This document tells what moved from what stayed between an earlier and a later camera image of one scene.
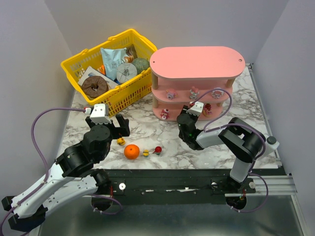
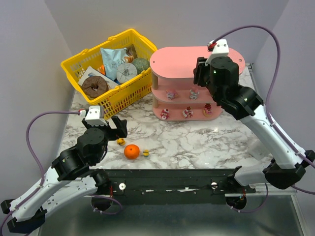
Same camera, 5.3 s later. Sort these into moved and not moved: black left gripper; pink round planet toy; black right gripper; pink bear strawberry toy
Moved: black right gripper
Not moved: pink bear strawberry toy; black left gripper; pink round planet toy
